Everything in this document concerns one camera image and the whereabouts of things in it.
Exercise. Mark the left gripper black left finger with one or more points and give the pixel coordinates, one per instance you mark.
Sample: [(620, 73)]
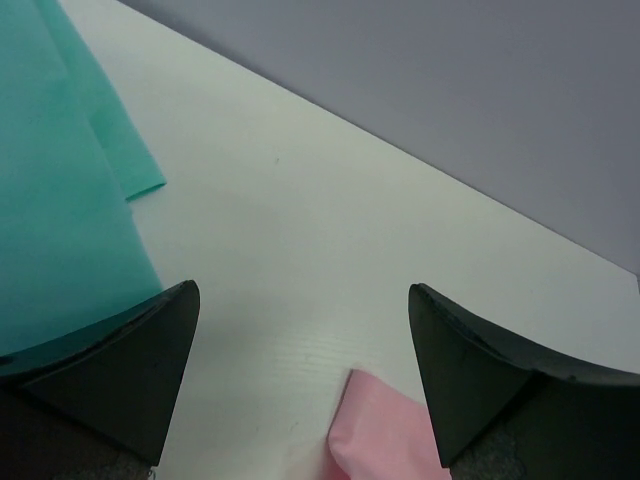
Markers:
[(107, 388)]

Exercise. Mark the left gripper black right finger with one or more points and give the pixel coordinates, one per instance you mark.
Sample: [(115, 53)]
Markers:
[(499, 400)]

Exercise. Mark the pink t-shirt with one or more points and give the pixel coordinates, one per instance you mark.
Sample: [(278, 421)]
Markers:
[(379, 433)]

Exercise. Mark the teal folded t-shirt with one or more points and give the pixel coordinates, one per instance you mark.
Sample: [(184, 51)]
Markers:
[(71, 162)]

